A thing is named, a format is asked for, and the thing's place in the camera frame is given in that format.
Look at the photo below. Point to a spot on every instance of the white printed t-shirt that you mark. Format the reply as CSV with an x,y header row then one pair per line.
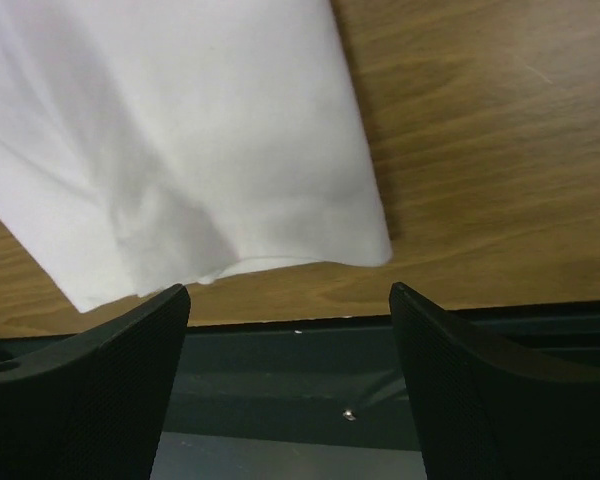
x,y
150,143

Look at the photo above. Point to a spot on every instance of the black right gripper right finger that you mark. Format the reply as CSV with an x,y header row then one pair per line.
x,y
485,407

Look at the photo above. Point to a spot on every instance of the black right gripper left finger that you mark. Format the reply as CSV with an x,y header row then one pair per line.
x,y
93,406

